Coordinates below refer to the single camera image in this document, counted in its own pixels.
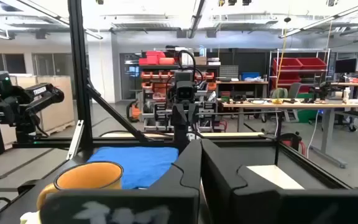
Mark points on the white bottle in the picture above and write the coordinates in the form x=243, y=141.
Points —
x=346, y=94

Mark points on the red and black cart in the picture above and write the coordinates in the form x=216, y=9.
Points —
x=294, y=143

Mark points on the plywood crate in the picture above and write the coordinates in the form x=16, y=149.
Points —
x=57, y=109

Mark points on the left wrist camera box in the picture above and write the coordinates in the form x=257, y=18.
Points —
x=185, y=91

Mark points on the yellow-green mug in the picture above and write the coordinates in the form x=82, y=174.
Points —
x=30, y=218

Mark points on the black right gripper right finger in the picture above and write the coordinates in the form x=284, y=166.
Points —
x=259, y=208

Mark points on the parts rack with orange bins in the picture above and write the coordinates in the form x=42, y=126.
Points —
x=154, y=76

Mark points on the orange enamel mug black rim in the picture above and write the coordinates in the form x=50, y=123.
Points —
x=89, y=179

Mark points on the black aluminium rig frame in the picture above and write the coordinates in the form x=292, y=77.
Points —
x=79, y=77

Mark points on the blue storage bin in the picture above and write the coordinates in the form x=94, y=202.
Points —
x=250, y=76

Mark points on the black monitor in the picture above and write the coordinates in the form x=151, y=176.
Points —
x=346, y=66

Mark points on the blue cloth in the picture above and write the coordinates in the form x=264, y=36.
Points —
x=135, y=165

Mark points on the green bin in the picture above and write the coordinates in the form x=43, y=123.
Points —
x=306, y=116

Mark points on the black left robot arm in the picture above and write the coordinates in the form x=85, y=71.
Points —
x=181, y=137

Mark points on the grey office chair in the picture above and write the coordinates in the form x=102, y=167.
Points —
x=294, y=90

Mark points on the silver bracket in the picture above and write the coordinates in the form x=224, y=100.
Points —
x=75, y=140

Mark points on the wooden workbench grey legs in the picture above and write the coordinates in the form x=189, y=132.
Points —
x=291, y=105

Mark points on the red storage bin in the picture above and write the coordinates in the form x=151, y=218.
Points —
x=312, y=63
x=286, y=63

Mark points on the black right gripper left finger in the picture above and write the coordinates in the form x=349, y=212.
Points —
x=179, y=205

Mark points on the black background robot arm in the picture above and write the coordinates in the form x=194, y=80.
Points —
x=39, y=91

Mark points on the orange floor machine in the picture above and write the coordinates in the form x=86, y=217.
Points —
x=135, y=112

